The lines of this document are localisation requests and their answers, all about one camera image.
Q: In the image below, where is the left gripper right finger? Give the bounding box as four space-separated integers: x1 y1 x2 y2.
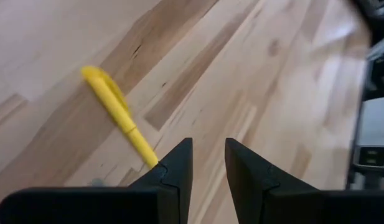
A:
224 138 384 224

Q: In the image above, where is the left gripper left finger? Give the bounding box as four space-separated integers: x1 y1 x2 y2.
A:
0 138 194 224

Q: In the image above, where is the bright yellow clip pen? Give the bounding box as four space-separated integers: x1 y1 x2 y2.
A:
80 65 160 170

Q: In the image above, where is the small black table camera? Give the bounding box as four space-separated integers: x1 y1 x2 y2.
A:
353 144 384 175

